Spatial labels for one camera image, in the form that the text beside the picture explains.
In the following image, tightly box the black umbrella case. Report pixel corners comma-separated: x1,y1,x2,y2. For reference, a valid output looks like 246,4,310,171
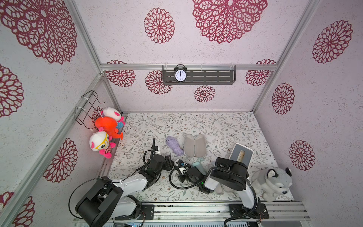
163,155,175,171

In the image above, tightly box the mint green umbrella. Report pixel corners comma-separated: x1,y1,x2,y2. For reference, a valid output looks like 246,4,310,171
192,162,207,175

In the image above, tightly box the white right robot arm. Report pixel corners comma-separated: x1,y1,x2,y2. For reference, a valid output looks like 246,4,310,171
168,158,261,212

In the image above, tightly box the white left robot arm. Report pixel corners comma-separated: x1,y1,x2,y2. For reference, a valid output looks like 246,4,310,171
75,148,174,227

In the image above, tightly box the white rimmed grey tray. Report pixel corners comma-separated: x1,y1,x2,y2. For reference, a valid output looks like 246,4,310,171
229,143,254,172

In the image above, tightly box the beige roll in tray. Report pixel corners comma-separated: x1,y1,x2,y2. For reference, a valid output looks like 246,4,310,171
237,150,245,163

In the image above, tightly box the orange plush whale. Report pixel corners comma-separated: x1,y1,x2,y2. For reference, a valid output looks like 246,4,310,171
95,116,123,140

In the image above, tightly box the white plush with yellow glasses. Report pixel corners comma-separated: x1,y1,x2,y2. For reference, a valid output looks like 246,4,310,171
89,131,116,159

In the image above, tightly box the white pink plush doll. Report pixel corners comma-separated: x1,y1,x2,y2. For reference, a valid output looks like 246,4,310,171
101,107,125,129

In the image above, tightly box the grey husky plush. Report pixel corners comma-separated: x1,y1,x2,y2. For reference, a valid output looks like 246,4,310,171
251,167,292,202

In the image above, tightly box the black alarm clock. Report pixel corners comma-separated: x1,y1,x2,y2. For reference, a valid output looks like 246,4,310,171
174,64,188,82

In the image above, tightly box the black wire wall rack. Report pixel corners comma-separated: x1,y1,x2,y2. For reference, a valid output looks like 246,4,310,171
74,89,105,130

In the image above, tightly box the grey wall shelf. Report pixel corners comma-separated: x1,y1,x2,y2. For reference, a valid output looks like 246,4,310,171
162,65,236,85

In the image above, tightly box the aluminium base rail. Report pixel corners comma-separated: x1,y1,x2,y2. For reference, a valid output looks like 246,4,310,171
115,201,311,227

